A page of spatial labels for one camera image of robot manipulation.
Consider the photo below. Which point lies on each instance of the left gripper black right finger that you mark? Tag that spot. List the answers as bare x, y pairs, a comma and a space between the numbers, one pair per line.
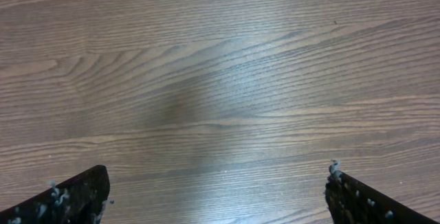
352, 202

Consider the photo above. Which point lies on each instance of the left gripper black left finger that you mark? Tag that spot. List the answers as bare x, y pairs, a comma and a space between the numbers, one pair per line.
79, 200

